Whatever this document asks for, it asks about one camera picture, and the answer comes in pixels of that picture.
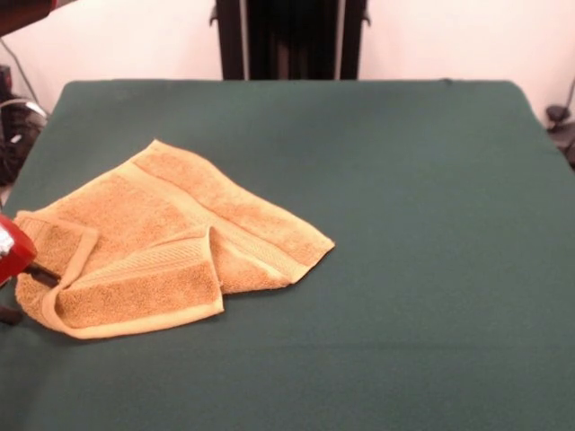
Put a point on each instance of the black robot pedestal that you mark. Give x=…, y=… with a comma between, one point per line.
x=292, y=40

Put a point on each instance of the black equipment pile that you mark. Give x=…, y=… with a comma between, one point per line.
x=13, y=148

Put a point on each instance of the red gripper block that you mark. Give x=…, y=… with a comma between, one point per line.
x=20, y=251

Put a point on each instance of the orange terry towel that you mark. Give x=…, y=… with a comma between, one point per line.
x=157, y=215

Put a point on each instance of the dark green tablecloth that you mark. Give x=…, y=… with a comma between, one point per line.
x=404, y=269

